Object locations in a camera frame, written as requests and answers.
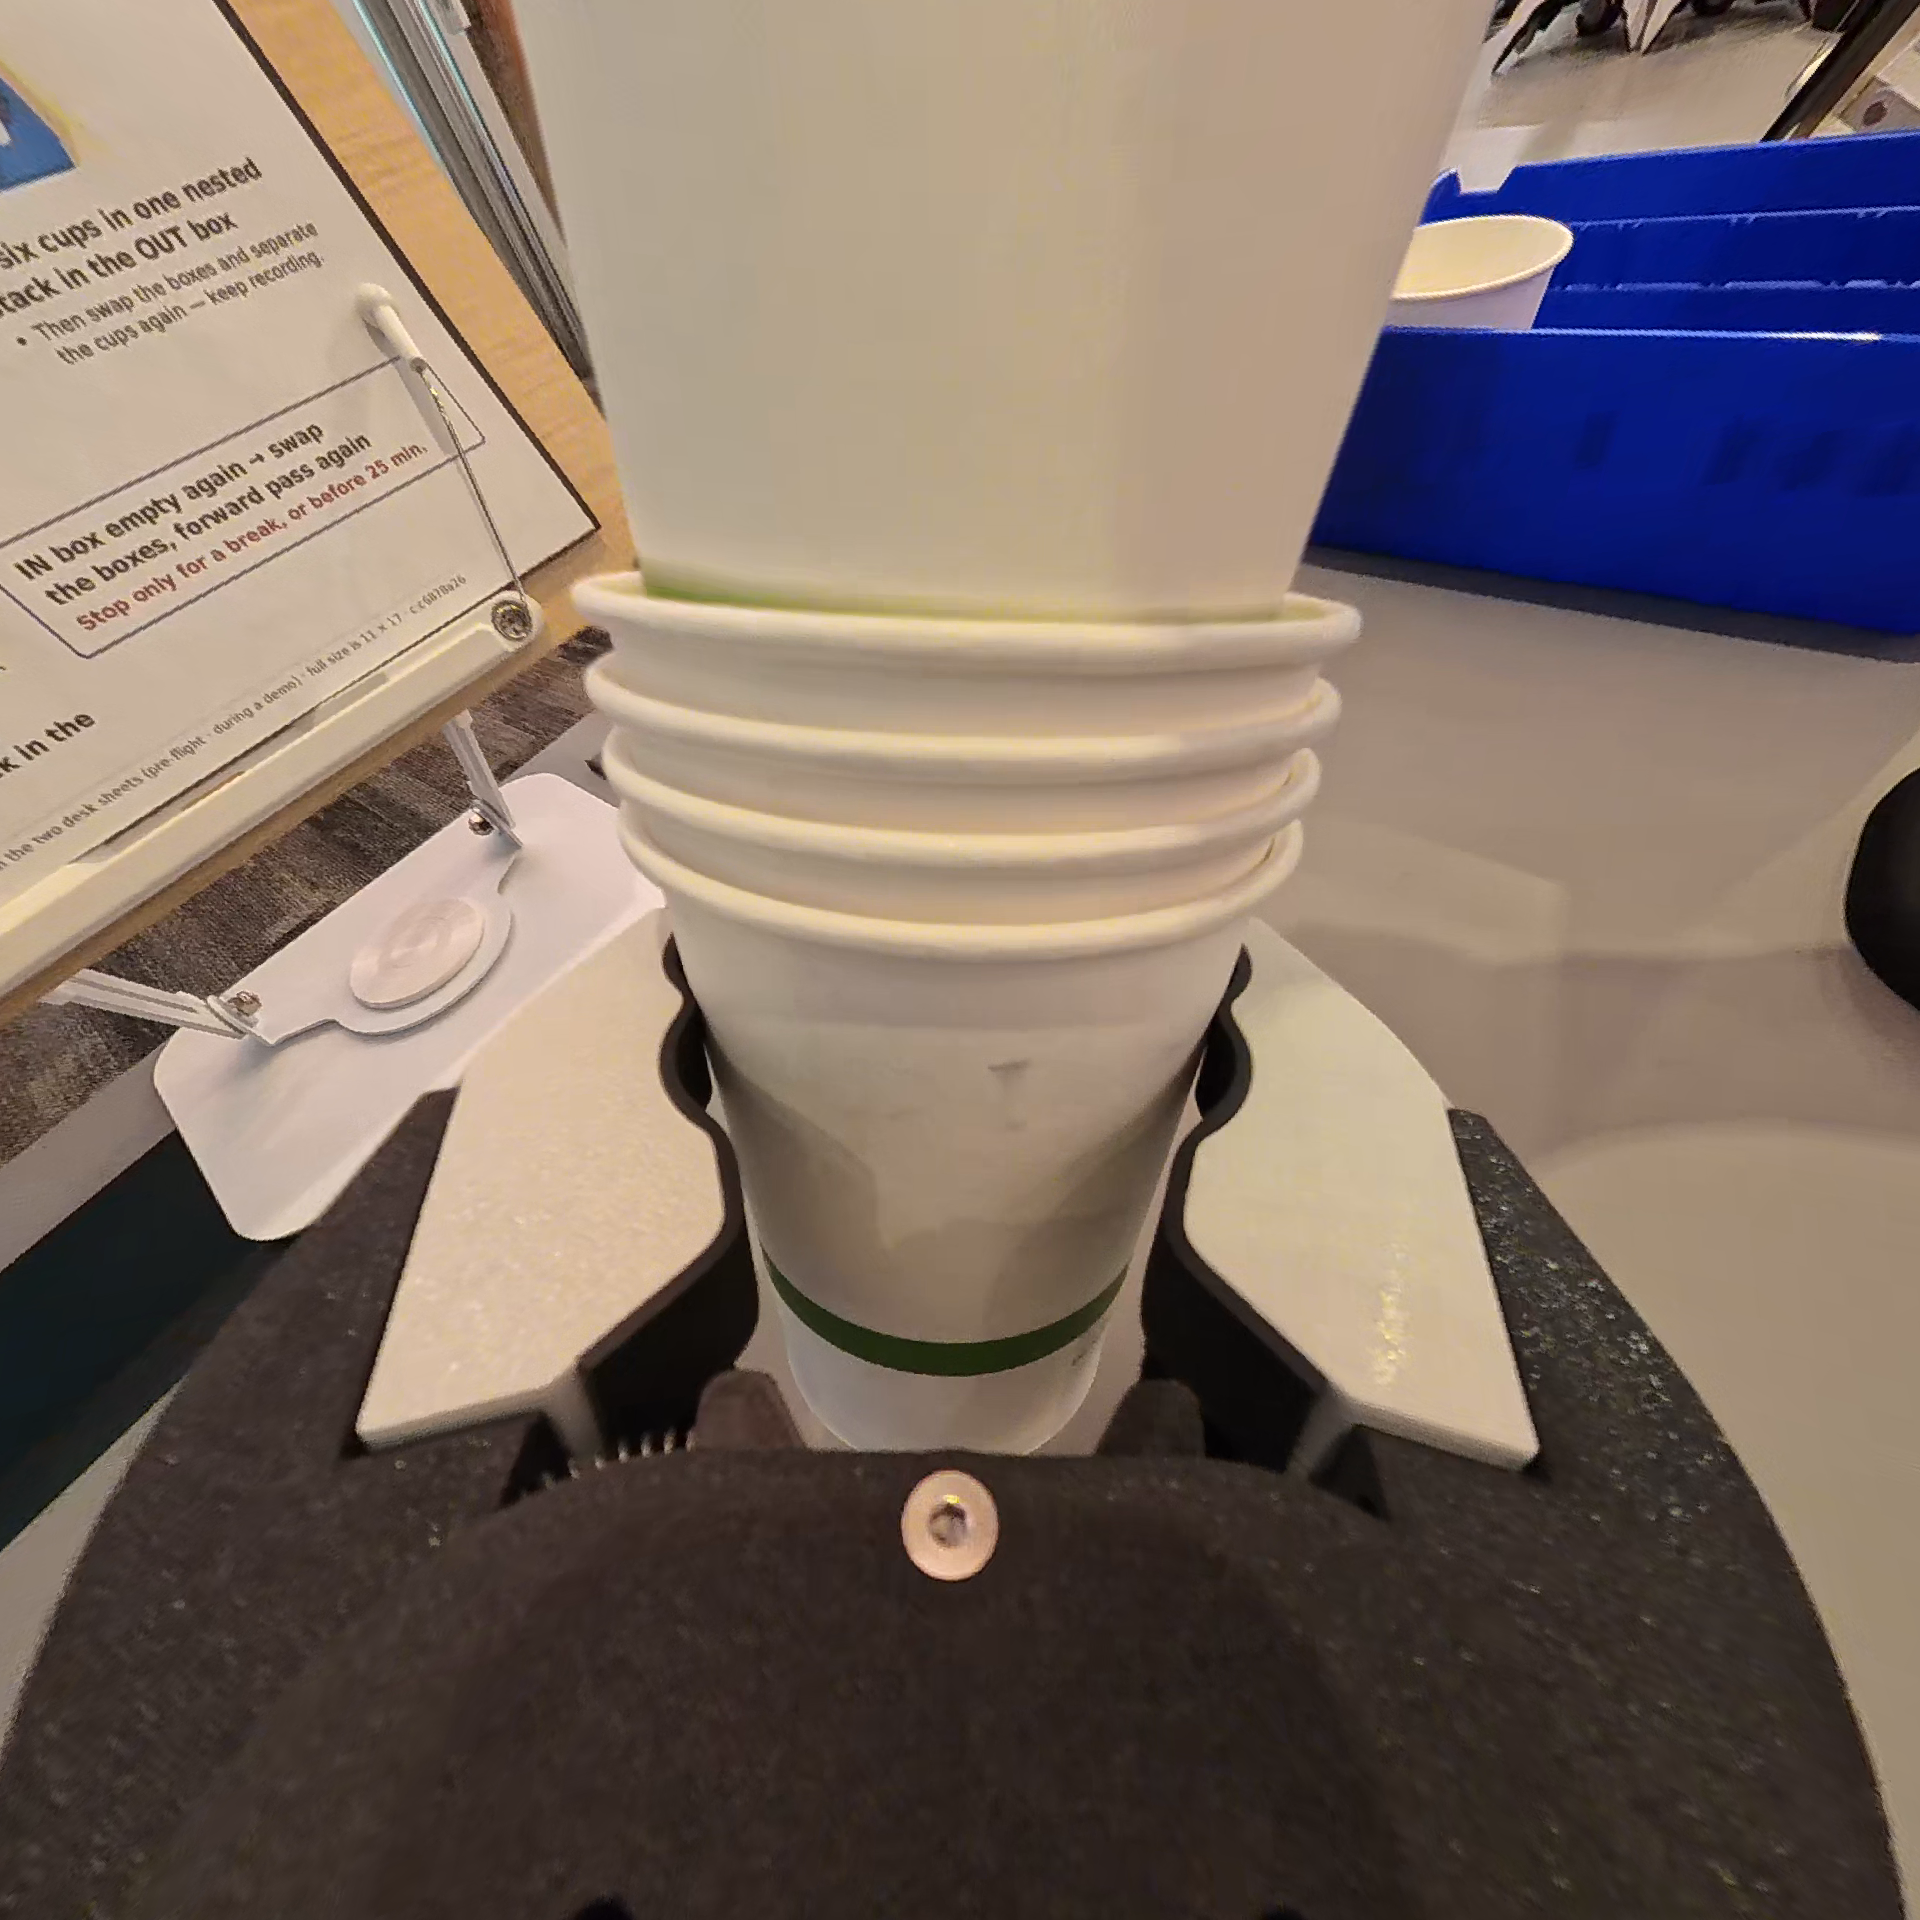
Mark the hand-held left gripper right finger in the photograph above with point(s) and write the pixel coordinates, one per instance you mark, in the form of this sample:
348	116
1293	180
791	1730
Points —
1348	1216

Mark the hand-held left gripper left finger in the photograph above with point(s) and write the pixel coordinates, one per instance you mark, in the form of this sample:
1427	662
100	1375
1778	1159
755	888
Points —
554	1202

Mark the stack of white paper cups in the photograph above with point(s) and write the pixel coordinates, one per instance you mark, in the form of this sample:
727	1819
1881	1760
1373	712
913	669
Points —
961	1142

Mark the blue plastic bin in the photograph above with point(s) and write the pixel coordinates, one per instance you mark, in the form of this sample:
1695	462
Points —
1620	450

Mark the black rounded mesh object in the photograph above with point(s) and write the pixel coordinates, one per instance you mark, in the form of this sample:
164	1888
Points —
1891	902

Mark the white printed instruction sheet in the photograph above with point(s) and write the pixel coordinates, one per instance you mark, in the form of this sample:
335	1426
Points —
180	389

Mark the wooden sign board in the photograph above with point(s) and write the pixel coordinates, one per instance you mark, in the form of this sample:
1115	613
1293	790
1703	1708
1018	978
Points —
391	180

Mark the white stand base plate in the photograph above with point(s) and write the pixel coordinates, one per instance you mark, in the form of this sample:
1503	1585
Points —
300	1109

